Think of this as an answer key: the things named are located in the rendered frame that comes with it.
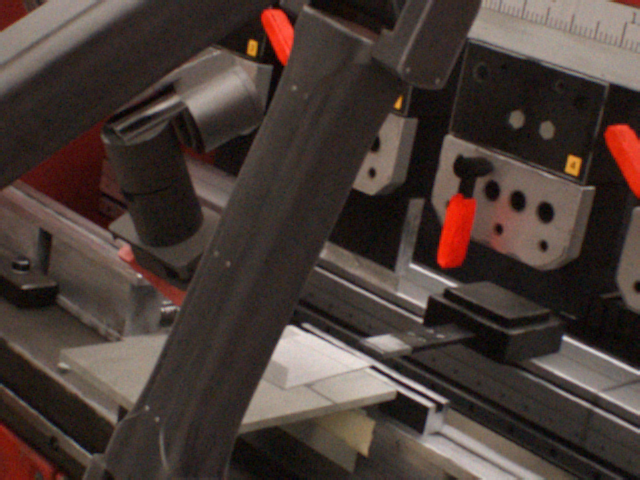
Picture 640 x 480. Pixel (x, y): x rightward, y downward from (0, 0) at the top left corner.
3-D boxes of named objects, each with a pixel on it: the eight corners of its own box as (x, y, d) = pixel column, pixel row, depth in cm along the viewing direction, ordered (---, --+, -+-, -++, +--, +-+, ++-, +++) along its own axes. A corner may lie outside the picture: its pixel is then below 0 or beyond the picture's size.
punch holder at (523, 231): (425, 219, 116) (465, 37, 112) (484, 214, 122) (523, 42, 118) (559, 278, 107) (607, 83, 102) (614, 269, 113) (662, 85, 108)
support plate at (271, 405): (58, 359, 117) (59, 349, 117) (270, 328, 136) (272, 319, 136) (179, 447, 105) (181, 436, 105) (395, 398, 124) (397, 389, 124)
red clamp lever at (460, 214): (429, 264, 111) (454, 154, 108) (459, 260, 114) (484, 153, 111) (445, 272, 110) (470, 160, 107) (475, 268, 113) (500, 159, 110)
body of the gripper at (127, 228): (168, 202, 115) (144, 134, 110) (244, 240, 108) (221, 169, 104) (112, 243, 112) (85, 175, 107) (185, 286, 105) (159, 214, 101)
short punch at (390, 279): (317, 259, 131) (336, 168, 129) (331, 257, 133) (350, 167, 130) (389, 295, 125) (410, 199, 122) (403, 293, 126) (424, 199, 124)
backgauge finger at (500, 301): (326, 341, 137) (335, 297, 135) (480, 314, 155) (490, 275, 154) (409, 387, 129) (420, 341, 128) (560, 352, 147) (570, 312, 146)
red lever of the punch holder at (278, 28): (264, 5, 124) (304, 88, 120) (295, 7, 126) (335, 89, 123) (253, 16, 125) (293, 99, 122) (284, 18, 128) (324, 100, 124)
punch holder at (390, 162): (276, 154, 129) (308, -10, 125) (336, 152, 135) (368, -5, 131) (385, 201, 120) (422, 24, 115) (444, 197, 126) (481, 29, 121)
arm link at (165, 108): (85, 117, 103) (115, 143, 99) (158, 77, 105) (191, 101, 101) (110, 185, 107) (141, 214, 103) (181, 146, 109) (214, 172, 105)
